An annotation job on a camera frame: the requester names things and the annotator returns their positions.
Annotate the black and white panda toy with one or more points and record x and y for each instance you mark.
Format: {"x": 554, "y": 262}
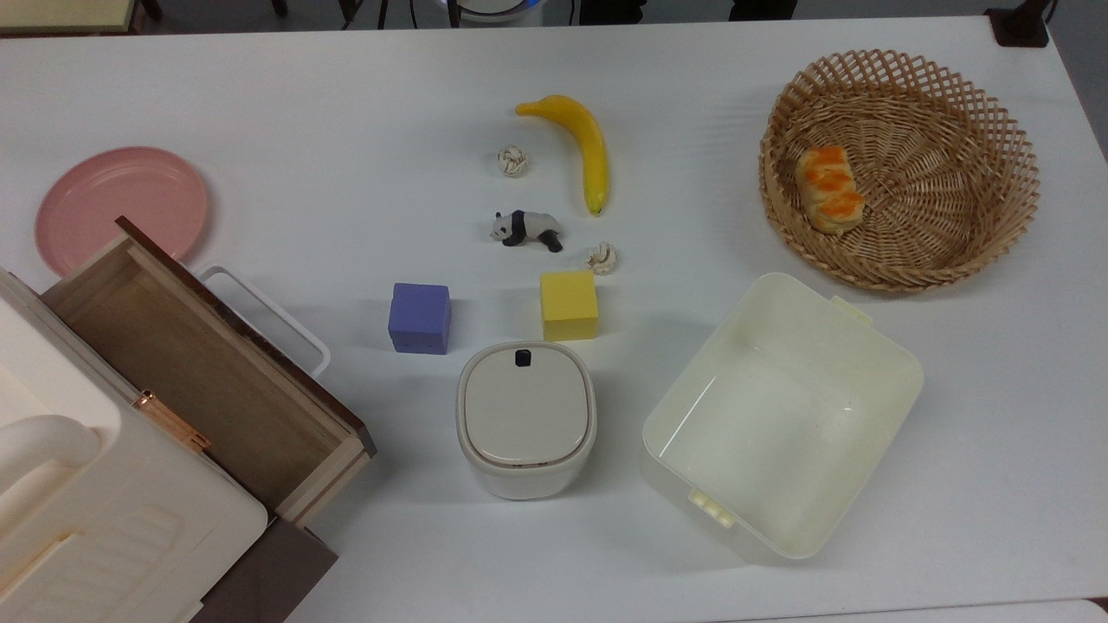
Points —
{"x": 526, "y": 227}

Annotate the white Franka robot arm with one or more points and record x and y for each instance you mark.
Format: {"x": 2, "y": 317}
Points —
{"x": 498, "y": 7}

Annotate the yellow toy banana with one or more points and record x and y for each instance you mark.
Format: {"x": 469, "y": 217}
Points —
{"x": 589, "y": 147}

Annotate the orange topped toy bread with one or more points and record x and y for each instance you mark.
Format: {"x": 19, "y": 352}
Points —
{"x": 829, "y": 190}

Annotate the wooden drawer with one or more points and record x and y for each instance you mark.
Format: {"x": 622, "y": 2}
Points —
{"x": 208, "y": 372}

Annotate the yellow foam cube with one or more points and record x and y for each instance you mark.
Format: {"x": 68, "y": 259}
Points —
{"x": 569, "y": 305}

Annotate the cream lidded trash can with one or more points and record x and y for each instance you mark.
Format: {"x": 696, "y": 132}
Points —
{"x": 525, "y": 420}

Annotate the purple foam cube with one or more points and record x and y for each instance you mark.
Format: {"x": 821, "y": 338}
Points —
{"x": 420, "y": 318}

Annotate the cream plastic open bin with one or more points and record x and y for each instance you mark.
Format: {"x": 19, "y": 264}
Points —
{"x": 779, "y": 424}

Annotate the dark brown wooden cabinet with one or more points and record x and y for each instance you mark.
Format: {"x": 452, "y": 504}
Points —
{"x": 277, "y": 571}

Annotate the woven wicker basket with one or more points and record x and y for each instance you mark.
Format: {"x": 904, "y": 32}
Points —
{"x": 943, "y": 173}

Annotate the pink plastic plate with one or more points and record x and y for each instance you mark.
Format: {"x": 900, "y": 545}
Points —
{"x": 117, "y": 203}

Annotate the black table clamp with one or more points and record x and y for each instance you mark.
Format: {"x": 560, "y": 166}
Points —
{"x": 1021, "y": 26}

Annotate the pale yellow side table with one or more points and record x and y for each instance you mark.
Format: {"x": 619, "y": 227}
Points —
{"x": 61, "y": 13}

